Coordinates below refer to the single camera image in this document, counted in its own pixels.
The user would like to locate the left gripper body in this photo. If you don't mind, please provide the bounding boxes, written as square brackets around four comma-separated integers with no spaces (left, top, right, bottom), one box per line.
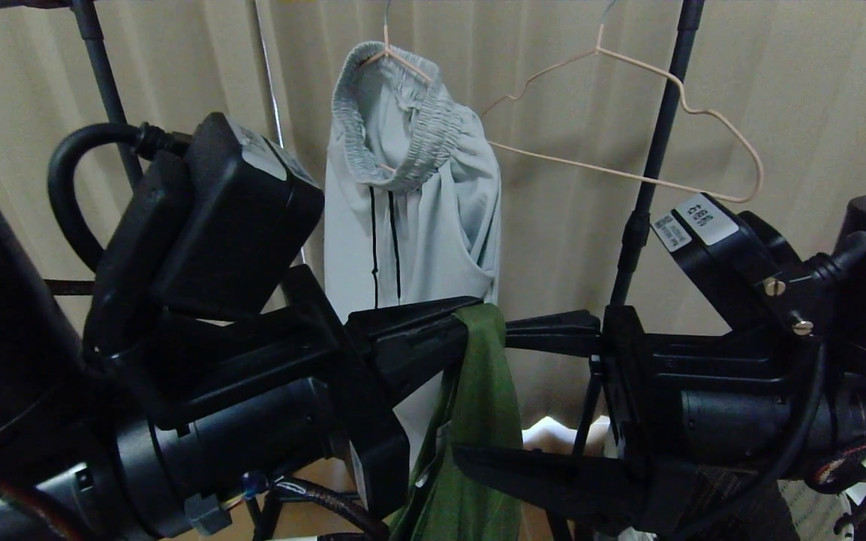
[102,263,411,538]

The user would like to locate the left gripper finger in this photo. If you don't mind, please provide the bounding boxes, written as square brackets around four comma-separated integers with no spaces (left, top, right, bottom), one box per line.
[347,297,483,346]
[369,316,471,404]

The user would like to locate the beige curtain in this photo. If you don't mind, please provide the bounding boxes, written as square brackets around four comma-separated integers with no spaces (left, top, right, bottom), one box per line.
[0,0,866,452]

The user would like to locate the green garment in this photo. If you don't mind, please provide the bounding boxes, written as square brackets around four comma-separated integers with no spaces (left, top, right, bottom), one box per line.
[388,303,524,541]

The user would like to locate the pink clothes hanger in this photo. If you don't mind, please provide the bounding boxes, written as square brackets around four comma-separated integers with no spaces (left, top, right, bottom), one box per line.
[482,0,765,204]
[358,0,438,175]

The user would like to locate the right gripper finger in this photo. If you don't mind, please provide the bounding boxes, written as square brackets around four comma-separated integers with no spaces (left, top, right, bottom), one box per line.
[454,443,646,530]
[504,310,604,358]

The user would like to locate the pale grey shorts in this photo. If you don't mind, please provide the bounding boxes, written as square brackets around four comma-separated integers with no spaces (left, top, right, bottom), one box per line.
[324,41,503,467]

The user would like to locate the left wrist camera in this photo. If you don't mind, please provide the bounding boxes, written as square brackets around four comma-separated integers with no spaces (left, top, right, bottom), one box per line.
[83,113,325,354]

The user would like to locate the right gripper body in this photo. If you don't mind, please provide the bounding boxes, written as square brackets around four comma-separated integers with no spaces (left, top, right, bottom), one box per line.
[591,304,866,527]

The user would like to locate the white laundry basket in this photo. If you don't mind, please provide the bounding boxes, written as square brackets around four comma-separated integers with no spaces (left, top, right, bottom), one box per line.
[779,481,866,541]

